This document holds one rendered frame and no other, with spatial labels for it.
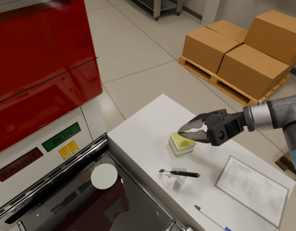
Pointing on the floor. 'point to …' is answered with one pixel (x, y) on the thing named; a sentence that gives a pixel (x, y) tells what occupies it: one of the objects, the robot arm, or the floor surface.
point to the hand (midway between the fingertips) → (180, 132)
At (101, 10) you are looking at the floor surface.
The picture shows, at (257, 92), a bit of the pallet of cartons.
